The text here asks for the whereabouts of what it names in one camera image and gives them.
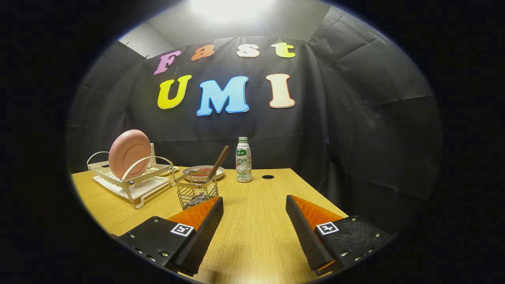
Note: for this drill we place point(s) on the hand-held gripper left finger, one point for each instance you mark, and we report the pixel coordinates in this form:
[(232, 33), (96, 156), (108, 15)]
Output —
[(203, 232)]

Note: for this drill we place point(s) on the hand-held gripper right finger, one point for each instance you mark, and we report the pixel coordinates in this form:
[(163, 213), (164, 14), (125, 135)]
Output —
[(305, 232)]

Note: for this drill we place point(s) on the pink plate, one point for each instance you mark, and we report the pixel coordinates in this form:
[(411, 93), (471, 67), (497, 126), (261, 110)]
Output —
[(128, 154)]

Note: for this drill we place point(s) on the beige round plate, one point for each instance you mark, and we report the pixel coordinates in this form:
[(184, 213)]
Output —
[(189, 170)]

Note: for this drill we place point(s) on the red meat piece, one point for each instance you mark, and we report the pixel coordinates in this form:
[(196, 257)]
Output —
[(203, 170)]

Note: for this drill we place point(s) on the black table grommet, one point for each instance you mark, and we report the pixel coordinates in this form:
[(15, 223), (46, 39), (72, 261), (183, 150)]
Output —
[(268, 176)]

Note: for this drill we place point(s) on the white drain tray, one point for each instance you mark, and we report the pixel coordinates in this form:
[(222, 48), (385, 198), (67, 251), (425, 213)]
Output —
[(150, 186)]

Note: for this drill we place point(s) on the white drink bottle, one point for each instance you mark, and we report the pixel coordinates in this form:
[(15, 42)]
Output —
[(244, 161)]

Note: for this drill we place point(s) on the white toaster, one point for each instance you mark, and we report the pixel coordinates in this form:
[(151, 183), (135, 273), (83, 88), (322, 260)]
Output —
[(153, 154)]

